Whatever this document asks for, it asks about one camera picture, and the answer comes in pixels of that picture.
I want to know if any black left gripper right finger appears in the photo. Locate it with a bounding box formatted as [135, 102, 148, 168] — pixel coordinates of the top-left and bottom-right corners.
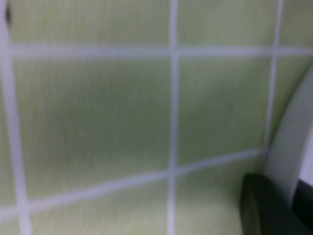
[292, 180, 313, 226]

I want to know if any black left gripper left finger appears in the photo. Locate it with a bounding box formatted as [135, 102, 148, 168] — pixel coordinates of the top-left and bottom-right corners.
[240, 173, 313, 235]

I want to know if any grey round plate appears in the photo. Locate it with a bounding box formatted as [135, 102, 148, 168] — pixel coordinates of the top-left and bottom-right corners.
[264, 68, 313, 206]

